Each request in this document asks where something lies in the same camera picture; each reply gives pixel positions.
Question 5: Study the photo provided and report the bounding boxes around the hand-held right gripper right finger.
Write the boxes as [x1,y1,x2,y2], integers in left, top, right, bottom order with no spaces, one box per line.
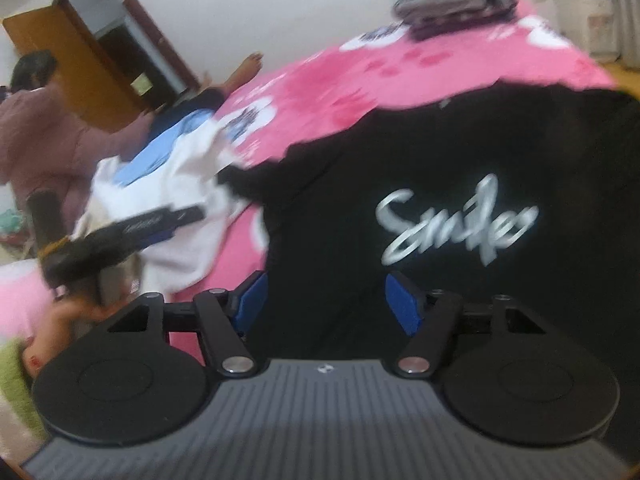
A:
[386,270,546,377]

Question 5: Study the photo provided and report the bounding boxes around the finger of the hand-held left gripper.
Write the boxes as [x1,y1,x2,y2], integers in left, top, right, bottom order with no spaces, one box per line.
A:
[134,227,177,252]
[167,205,206,227]

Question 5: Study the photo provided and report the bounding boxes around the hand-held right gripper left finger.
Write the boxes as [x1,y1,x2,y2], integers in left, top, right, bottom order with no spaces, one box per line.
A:
[107,271,268,377]

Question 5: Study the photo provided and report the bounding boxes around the black printed t-shirt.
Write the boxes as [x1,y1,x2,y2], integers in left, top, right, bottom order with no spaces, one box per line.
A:
[217,80,640,361]

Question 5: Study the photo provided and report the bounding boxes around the person's left forearm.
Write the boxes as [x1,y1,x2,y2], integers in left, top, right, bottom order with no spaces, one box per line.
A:
[20,332,61,378]

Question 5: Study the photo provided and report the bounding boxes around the dark patterned folded clothes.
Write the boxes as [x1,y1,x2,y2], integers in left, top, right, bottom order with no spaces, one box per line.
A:
[392,0,518,41]

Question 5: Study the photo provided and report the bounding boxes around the person's left hand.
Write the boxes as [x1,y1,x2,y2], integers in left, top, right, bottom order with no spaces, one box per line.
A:
[50,294,108,341]

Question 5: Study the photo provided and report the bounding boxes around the white cloth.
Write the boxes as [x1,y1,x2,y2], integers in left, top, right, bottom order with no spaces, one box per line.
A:
[75,115,251,293]

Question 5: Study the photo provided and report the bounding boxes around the light blue cloth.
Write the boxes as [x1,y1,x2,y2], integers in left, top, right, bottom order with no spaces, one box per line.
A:
[115,110,216,186]

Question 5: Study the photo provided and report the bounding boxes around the green cloth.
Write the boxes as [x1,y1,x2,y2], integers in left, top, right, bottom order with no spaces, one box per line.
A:
[0,340,46,441]

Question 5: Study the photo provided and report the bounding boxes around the pink floral blanket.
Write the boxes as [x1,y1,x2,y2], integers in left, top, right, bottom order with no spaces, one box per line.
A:
[0,0,618,356]

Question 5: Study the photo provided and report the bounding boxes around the wooden door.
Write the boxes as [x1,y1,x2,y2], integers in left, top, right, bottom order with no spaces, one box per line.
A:
[2,5,148,133]

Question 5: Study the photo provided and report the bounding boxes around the white water dispenser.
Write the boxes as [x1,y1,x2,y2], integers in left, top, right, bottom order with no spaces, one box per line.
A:
[555,0,621,61]

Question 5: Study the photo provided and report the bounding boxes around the beige curtain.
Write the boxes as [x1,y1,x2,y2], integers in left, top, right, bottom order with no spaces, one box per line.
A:
[607,0,640,71]

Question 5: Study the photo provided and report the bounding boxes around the dark door frame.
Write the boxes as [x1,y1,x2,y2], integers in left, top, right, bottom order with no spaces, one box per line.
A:
[55,0,201,111]

